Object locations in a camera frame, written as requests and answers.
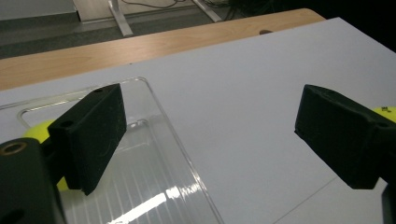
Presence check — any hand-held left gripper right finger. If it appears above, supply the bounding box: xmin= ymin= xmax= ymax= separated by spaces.
xmin=294 ymin=84 xmax=396 ymax=190

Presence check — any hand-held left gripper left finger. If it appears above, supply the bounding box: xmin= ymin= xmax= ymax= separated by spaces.
xmin=47 ymin=83 xmax=128 ymax=196

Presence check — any yellow tennis ball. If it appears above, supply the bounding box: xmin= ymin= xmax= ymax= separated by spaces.
xmin=372 ymin=105 xmax=396 ymax=124
xmin=22 ymin=119 xmax=70 ymax=192

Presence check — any clear acrylic tray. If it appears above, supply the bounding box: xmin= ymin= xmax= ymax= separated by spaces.
xmin=0 ymin=77 xmax=226 ymax=224

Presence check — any white metal stand leg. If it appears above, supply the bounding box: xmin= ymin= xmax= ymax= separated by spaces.
xmin=191 ymin=0 xmax=223 ymax=23
xmin=106 ymin=0 xmax=135 ymax=38

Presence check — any grey cabinet panel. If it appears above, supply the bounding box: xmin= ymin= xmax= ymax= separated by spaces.
xmin=0 ymin=0 xmax=78 ymax=22

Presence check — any black cable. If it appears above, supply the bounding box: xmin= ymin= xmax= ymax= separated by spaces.
xmin=120 ymin=0 xmax=188 ymax=9

